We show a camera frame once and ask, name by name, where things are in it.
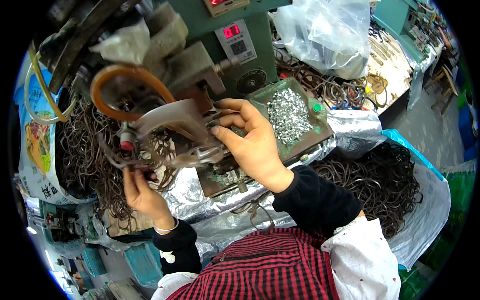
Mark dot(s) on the person's left hand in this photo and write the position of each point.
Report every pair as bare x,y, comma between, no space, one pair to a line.
144,198

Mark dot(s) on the person's right hand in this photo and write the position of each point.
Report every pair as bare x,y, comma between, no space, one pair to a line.
258,150

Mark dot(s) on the person's left fingers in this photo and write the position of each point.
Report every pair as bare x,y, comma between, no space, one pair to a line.
131,180

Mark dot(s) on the red capped connector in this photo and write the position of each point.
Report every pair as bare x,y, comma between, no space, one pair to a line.
127,141

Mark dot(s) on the hanging pile of brown bands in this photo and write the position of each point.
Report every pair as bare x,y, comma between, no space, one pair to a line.
82,157

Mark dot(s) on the translucent plastic guard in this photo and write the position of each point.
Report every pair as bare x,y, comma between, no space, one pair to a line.
168,112

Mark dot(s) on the small green machine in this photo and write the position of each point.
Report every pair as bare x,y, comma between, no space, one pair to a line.
62,225

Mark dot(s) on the teal plastic crate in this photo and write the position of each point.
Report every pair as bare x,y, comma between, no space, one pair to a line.
93,260

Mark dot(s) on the white printed sack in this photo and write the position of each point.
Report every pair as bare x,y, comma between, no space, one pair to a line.
37,150

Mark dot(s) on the grey flat box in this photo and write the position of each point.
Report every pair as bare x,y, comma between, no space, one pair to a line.
125,289

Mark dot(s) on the loose brown band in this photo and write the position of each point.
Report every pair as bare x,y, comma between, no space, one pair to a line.
258,210

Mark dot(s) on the crumpled white plastic wrap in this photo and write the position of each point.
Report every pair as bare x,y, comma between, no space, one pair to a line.
123,45

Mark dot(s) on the black round dial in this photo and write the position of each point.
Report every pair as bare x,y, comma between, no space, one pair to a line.
251,81

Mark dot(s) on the person's body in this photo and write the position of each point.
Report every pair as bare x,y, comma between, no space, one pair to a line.
270,266

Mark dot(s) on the pile of silver metal clips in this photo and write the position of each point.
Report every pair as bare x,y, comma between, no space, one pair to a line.
288,116

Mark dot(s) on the white counter with red digits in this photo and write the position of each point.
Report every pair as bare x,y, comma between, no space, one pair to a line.
236,43

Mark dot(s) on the green press machine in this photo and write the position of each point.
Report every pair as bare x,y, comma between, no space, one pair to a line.
255,26

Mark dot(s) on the beige display box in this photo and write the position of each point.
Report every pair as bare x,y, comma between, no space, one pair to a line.
225,5

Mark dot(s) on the green push button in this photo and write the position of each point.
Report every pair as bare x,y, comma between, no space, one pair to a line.
317,108

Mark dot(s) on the tangle of brown bands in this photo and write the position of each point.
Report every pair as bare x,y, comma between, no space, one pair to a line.
322,88

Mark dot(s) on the clear plastic bag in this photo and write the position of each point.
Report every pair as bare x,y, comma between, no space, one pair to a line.
326,33

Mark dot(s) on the heap of dark brown bands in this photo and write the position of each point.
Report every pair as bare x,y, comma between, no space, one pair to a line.
375,180

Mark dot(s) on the white sack with blue liner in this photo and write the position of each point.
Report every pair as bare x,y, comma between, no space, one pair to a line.
427,210

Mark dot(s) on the workbench with green machine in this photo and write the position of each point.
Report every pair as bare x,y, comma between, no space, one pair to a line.
397,45

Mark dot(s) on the green woven sack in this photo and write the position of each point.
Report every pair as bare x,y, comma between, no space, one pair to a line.
457,210

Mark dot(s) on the wooden stool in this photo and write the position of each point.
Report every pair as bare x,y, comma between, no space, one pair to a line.
446,84

